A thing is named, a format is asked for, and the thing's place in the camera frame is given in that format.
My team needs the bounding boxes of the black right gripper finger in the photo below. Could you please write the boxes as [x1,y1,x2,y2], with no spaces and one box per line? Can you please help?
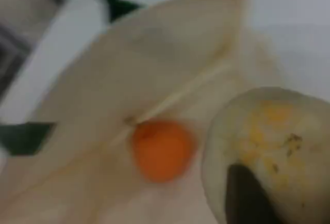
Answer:
[225,163,283,224]

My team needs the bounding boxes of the beige round egg yolk pastry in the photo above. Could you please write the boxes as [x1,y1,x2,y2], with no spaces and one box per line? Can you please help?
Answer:
[202,86,330,224]

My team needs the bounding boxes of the orange with stem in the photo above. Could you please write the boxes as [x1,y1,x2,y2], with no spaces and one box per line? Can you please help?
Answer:
[130,120,198,183]

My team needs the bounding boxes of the white canvas bag green handles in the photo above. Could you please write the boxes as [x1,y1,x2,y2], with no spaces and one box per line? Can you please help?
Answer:
[0,0,282,224]

